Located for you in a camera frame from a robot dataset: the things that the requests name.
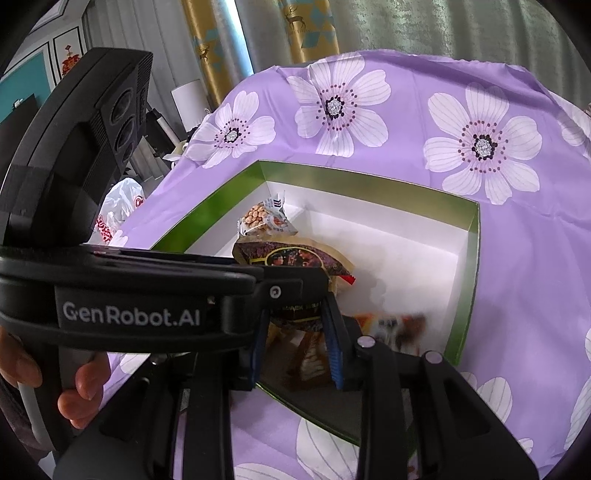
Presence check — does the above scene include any person's left hand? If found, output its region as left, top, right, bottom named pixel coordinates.
left=0, top=323, right=113, bottom=431

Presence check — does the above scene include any yellow patterned curtain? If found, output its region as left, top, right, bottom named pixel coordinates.
left=181, top=0, right=341, bottom=112

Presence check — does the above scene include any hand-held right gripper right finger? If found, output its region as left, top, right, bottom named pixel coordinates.
left=321, top=293, right=539, bottom=480

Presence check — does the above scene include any purple floral tablecloth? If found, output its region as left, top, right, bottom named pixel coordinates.
left=105, top=50, right=591, bottom=480

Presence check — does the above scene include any grey curtain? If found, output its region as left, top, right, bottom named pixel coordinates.
left=231, top=0, right=591, bottom=77

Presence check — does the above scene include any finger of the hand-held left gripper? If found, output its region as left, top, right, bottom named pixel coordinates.
left=222, top=267, right=333, bottom=334

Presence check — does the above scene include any white red plastic bag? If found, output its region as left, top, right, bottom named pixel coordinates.
left=87, top=179, right=147, bottom=246

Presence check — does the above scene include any white framed wall picture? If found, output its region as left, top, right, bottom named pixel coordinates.
left=51, top=26, right=88, bottom=80

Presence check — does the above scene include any orange panda snack packet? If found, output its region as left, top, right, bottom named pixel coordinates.
left=353, top=312, right=428, bottom=357

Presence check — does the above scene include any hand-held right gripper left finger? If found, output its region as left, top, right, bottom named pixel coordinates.
left=53, top=318, right=269, bottom=480

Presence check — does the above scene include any white cylinder lamp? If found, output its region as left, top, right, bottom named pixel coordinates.
left=170, top=79, right=209, bottom=136

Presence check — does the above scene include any green cardboard box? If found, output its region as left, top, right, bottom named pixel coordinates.
left=151, top=160, right=482, bottom=448

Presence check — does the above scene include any brown gold snack packet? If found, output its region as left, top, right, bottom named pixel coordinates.
left=232, top=235, right=358, bottom=385

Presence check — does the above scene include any white blue peanut packet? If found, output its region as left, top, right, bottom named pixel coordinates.
left=236, top=190, right=290, bottom=241

